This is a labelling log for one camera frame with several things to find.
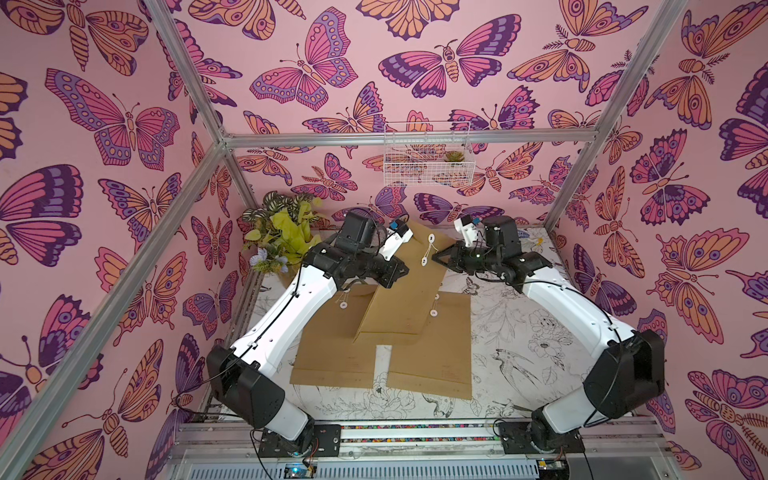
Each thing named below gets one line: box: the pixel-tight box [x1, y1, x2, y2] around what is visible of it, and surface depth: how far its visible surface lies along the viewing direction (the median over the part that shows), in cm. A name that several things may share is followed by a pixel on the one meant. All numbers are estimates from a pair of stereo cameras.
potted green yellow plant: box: [240, 192, 322, 302], surface depth 93 cm
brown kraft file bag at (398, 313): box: [354, 220, 457, 346], surface depth 75 cm
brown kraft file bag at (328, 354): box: [290, 284, 378, 389], surface depth 89 cm
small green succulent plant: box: [444, 150, 465, 162], surface depth 94 cm
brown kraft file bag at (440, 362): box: [387, 292, 472, 400], surface depth 89 cm
